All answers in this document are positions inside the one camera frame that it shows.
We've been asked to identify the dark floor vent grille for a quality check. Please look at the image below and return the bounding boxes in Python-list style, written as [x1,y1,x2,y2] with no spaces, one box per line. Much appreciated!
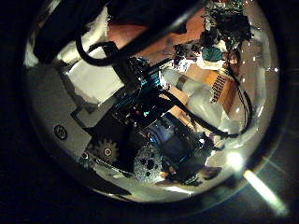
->
[211,73,228,104]

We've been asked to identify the bright lamp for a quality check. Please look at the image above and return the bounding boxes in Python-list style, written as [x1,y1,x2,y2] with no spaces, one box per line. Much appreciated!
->
[225,150,246,172]

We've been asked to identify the black cable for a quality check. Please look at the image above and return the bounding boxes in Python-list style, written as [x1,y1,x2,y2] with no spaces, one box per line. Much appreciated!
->
[160,88,253,139]
[74,0,208,67]

